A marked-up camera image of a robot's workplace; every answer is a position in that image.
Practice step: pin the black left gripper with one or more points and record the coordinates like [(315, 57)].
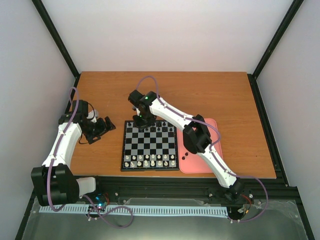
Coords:
[(103, 129)]

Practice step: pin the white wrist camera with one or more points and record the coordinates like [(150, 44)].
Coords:
[(93, 116)]

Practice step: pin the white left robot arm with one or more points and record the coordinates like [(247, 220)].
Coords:
[(54, 183)]

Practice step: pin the black left frame post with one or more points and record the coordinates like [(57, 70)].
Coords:
[(49, 24)]

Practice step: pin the black white chessboard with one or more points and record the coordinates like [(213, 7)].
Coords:
[(145, 142)]

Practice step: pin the light blue cable duct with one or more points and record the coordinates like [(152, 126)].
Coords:
[(149, 210)]

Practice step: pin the black frame post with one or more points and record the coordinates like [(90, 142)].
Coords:
[(283, 26), (49, 24)]

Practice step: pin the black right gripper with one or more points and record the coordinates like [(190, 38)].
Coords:
[(140, 126)]

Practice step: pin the white back rank pieces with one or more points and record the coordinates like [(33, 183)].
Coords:
[(150, 164)]

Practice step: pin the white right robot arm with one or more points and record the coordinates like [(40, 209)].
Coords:
[(196, 136)]

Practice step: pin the black aluminium base frame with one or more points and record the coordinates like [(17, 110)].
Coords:
[(276, 213)]

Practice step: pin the white pawn row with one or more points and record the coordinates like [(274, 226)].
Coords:
[(163, 157)]

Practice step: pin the black right frame post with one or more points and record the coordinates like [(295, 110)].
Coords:
[(283, 26)]

